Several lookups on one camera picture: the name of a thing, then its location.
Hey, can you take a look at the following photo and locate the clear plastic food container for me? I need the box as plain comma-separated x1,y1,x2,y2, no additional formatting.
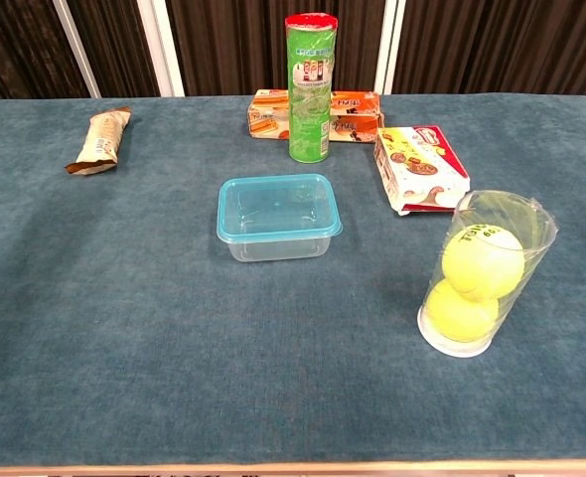
225,233,335,263

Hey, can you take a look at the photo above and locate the blue translucent plastic lid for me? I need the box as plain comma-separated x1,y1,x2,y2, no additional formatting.
216,173,344,244

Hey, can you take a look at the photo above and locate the orange biscuit box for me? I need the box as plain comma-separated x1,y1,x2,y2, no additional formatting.
246,88,386,144

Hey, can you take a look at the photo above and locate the green chips can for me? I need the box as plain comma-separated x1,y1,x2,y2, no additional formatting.
284,13,340,164

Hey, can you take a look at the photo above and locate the white red cookie box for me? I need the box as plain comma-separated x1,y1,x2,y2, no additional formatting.
373,125,472,217

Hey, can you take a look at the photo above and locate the blue table cloth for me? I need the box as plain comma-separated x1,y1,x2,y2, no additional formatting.
0,92,586,468

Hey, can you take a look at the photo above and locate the yellow tennis ball with print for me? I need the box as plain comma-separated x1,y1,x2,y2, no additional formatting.
441,226,526,303

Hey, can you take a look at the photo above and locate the beige brown snack bar wrapper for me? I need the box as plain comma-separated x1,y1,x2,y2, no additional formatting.
64,106,133,177

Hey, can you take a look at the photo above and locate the clear plastic ball tube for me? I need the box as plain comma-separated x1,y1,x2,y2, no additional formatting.
416,189,560,359

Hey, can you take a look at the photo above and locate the wide white partition post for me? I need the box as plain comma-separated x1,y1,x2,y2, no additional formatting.
136,0,186,98
373,0,407,95

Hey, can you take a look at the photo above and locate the thin white partition post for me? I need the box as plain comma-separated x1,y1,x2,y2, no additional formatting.
52,0,101,99

